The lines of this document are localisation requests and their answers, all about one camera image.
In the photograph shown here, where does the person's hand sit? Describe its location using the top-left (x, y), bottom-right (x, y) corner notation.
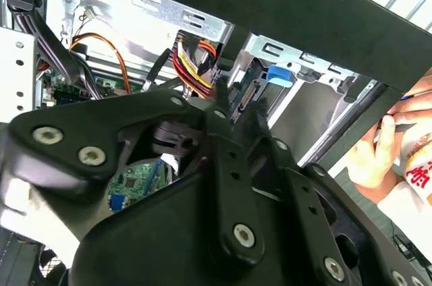
top-left (347, 76), bottom-right (432, 199)

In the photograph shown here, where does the black disk data wire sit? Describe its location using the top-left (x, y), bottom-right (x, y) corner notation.
top-left (141, 48), bottom-right (173, 93)

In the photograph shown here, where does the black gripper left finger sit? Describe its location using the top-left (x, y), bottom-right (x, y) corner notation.
top-left (0, 78), bottom-right (266, 268)

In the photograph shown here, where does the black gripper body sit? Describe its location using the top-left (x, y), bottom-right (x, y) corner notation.
top-left (69, 167), bottom-right (392, 286)

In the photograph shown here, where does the hard disk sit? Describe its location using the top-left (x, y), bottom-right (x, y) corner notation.
top-left (229, 59), bottom-right (298, 121)

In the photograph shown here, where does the small black tool blue ring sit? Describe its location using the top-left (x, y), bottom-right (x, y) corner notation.
top-left (377, 94), bottom-right (421, 134)

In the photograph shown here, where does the disk power wire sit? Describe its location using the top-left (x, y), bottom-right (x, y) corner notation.
top-left (171, 38), bottom-right (219, 100)

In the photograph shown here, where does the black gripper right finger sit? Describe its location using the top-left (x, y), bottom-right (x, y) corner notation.
top-left (241, 105), bottom-right (432, 286)

